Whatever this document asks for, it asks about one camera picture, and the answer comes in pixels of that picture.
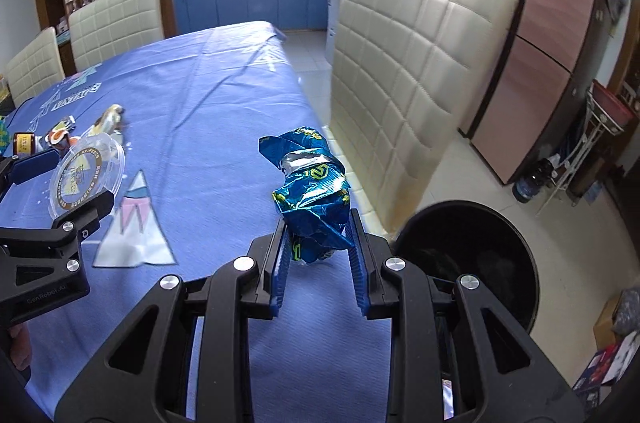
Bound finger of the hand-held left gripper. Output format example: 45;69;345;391
50;191;117;254
0;149;61;198

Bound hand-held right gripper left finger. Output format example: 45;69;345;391
54;215;293;423

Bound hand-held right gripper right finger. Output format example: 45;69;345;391
345;208;586;423

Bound clear plastic lid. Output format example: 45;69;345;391
49;133;126;220

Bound blue foil wrapper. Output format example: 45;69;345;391
258;126;353;264

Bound black trash bin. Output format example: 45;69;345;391
390;200;541;344

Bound person's left hand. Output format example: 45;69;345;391
7;323;32;371

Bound orange snack packet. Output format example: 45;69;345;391
42;115;78;151

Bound cream patterned wrapper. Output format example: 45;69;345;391
92;104;127;138

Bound cream quilted dining chair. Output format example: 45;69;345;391
68;0;165;76
5;28;66;108
325;0;520;236

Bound blue printed tablecloth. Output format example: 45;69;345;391
0;21;396;423

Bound blue jug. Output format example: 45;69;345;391
512;158;556;204

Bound brown cardboard box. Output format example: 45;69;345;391
592;293;626;349

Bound white floor appliance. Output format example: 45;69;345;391
325;0;346;54

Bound white metal rack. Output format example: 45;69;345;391
537;80;626;216

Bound colourful printed box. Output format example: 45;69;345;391
572;338;636;409

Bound blue kitchen base cabinets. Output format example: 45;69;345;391
172;0;333;36

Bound pink refrigerator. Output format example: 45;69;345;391
460;0;608;186

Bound red box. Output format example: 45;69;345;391
592;80;636;128

